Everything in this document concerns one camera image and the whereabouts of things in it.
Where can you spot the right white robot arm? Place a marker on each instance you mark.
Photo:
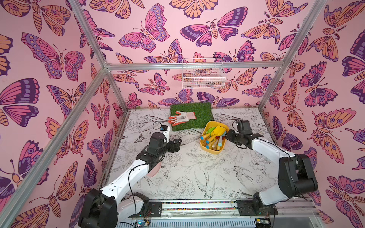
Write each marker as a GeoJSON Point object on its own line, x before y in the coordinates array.
{"type": "Point", "coordinates": [296, 175]}

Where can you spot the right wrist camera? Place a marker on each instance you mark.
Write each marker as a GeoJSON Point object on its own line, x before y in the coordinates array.
{"type": "Point", "coordinates": [244, 127]}

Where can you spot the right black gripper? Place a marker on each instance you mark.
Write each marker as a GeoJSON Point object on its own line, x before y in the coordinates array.
{"type": "Point", "coordinates": [231, 136]}

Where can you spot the yellow plastic storage box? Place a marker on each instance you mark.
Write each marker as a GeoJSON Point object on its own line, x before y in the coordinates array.
{"type": "Point", "coordinates": [214, 145]}

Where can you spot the white wire basket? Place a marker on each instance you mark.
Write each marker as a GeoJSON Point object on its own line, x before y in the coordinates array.
{"type": "Point", "coordinates": [203, 75]}

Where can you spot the green trowel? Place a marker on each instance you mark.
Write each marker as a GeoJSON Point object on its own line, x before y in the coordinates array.
{"type": "Point", "coordinates": [210, 130]}

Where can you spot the yellow shovel blue-tipped handle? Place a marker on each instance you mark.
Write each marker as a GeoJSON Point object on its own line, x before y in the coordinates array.
{"type": "Point", "coordinates": [218, 131]}

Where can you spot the white orange gardening glove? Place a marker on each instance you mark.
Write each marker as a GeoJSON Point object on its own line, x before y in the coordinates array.
{"type": "Point", "coordinates": [181, 118]}

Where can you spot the green artificial grass mat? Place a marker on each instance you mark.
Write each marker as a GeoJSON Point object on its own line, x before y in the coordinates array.
{"type": "Point", "coordinates": [203, 112]}

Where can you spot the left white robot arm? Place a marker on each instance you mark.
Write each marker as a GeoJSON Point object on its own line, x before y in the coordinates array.
{"type": "Point", "coordinates": [115, 202]}

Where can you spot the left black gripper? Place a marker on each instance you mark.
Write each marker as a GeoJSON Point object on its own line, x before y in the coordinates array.
{"type": "Point", "coordinates": [176, 146]}

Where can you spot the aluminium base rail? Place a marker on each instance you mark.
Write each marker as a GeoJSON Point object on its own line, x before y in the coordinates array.
{"type": "Point", "coordinates": [214, 213]}

